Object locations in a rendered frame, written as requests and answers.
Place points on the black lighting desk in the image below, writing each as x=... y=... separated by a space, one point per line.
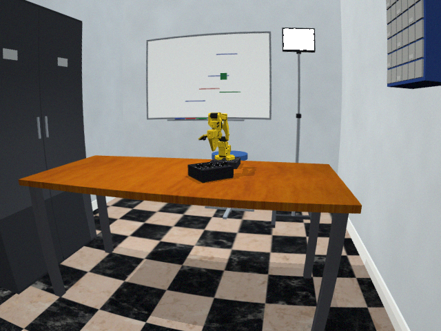
x=210 y=171

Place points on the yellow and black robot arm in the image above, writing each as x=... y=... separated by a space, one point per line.
x=223 y=147

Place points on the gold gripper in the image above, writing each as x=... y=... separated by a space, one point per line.
x=213 y=137

